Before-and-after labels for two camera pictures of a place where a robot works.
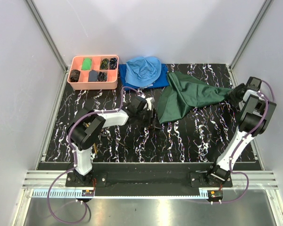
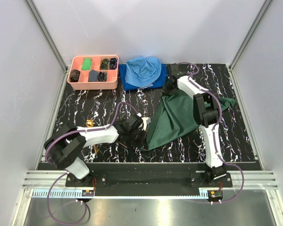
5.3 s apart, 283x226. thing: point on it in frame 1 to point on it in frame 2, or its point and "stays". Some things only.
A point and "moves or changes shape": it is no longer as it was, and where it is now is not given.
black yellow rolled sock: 104,64 stays
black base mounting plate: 144,179 stays
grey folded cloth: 93,76 stays
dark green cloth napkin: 184,93 moves or changes shape
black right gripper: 233,100 to 165,90
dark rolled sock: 74,76 stays
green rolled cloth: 86,64 stays
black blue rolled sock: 113,63 stays
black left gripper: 148,123 to 140,144
